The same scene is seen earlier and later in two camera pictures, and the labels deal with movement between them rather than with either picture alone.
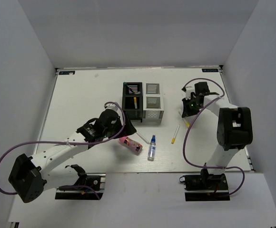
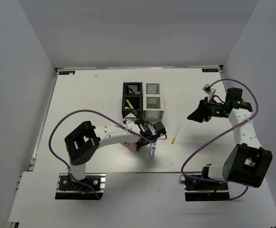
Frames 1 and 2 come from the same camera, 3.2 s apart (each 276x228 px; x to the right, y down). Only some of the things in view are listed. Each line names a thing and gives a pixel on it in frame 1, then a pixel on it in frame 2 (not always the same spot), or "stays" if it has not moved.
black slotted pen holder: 132,99 stays
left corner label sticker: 70,72 stays
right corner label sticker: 210,70 stays
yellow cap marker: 173,138 stays
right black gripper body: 191,105 -> 211,109
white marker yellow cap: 135,102 -> 129,104
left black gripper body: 109,132 -> 139,144
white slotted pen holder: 152,103 stays
